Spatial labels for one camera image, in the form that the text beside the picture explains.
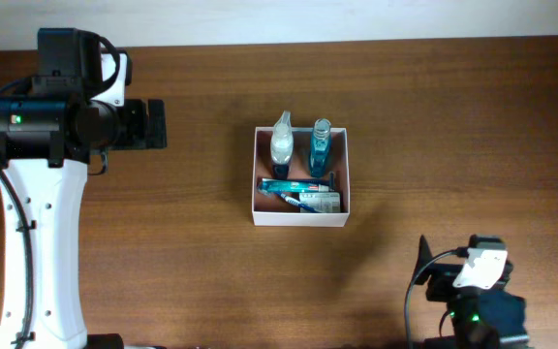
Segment green white soap box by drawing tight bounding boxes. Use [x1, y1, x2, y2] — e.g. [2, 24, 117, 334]
[298, 192, 341, 213]

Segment blue disposable razor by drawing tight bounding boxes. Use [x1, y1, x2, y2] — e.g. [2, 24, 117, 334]
[259, 172, 337, 194]

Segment purple spray bottle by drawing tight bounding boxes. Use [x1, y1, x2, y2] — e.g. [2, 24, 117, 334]
[270, 111, 294, 179]

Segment Colgate toothpaste tube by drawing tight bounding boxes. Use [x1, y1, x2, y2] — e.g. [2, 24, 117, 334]
[257, 177, 332, 195]

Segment blue white toothbrush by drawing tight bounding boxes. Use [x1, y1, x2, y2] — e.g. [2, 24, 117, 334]
[261, 191, 320, 213]

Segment teal mouthwash bottle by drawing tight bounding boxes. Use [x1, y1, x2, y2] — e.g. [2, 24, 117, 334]
[308, 118, 331, 177]

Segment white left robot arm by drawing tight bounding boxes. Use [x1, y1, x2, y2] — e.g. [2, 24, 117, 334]
[0, 28, 168, 348]

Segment white cardboard box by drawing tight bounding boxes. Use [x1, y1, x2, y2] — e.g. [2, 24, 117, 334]
[251, 127, 351, 227]

